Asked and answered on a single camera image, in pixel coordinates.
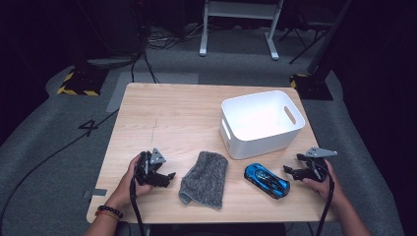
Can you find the person's left hand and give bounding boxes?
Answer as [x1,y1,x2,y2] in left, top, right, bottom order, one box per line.
[108,153,155,213]

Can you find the bundle of floor cables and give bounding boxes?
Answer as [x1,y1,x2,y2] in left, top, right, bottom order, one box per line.
[131,23,206,84]

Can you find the white plastic bin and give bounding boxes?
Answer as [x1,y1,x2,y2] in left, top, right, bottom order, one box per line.
[219,89,306,160]

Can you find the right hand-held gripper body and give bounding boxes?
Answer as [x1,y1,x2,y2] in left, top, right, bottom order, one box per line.
[296,147,338,183]

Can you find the white metal desk frame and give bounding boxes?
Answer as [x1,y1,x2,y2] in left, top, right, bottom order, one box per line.
[199,0,284,61]

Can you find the orange cord bracelet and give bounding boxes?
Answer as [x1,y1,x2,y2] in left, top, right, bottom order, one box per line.
[94,209,121,221]

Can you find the black yellow striped stand base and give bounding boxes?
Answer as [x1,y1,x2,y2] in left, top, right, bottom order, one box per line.
[56,67,109,97]
[289,73,334,101]

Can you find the blue toy car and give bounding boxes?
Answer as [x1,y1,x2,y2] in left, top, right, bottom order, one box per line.
[243,162,291,200]

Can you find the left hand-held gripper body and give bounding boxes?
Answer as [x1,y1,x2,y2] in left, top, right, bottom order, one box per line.
[134,147,167,188]

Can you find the grey fuzzy cloth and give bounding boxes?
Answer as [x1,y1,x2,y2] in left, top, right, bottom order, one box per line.
[178,150,229,210]

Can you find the grey metal stand pole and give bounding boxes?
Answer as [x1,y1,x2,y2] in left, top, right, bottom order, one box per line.
[307,0,353,75]

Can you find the grey tape piece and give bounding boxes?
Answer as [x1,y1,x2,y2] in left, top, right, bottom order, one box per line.
[83,188,108,199]

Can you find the long black floor cable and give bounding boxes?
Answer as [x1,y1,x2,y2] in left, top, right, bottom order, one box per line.
[0,109,120,230]

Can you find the black bead bracelet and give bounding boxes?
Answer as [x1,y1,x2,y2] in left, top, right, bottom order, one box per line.
[96,205,124,219]

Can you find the black tripod stand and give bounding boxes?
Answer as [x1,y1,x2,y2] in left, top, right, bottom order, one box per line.
[278,19,332,65]

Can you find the person's right hand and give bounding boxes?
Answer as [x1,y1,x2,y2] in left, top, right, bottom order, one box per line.
[303,159,346,207]

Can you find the hand-held gripper cable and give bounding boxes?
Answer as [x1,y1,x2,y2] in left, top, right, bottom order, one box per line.
[129,176,146,236]
[314,165,336,236]

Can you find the left hand-held gripper cable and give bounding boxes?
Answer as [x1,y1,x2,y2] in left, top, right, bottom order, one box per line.
[129,176,146,236]

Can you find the right hand-held gripper cable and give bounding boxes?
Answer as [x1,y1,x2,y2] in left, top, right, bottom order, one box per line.
[314,165,336,236]

